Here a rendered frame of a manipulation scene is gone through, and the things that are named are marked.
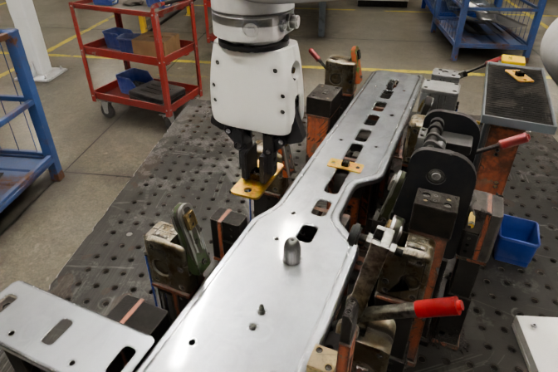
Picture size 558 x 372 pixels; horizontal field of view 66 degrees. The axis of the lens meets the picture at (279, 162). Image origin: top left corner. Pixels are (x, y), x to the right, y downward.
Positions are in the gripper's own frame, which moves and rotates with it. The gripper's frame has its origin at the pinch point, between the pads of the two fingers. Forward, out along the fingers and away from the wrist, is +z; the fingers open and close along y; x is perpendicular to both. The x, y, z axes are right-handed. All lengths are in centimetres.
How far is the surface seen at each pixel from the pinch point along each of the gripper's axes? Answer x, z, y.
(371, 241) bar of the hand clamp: 2.0, 5.9, -15.3
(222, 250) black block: -16.8, 36.0, 17.6
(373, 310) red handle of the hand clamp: 0.8, 18.6, -16.7
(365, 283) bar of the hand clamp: 2.4, 12.5, -15.4
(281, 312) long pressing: -0.6, 27.4, -2.9
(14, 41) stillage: -112, 38, 197
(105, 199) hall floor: -108, 127, 158
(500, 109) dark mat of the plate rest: -57, 12, -30
